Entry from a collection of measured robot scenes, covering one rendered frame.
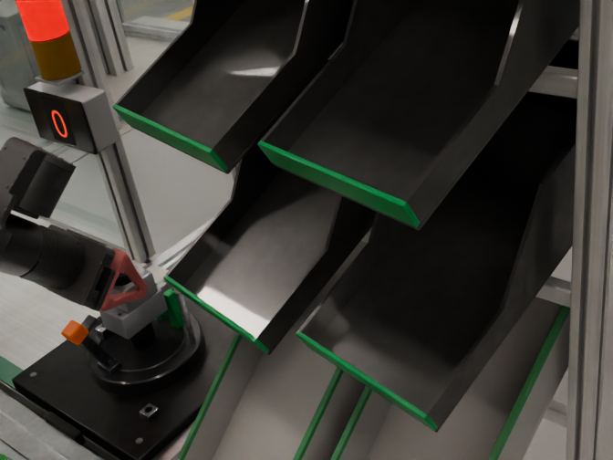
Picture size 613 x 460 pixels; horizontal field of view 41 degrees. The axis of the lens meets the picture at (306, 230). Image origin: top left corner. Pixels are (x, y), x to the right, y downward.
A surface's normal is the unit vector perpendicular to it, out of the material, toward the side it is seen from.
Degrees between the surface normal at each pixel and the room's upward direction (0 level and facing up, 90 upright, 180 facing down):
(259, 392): 45
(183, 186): 0
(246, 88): 25
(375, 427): 90
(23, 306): 0
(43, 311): 0
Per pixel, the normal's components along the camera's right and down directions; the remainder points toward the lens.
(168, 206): -0.14, -0.83
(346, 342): -0.45, -0.57
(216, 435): 0.64, 0.33
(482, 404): -0.64, -0.27
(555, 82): -0.63, 0.50
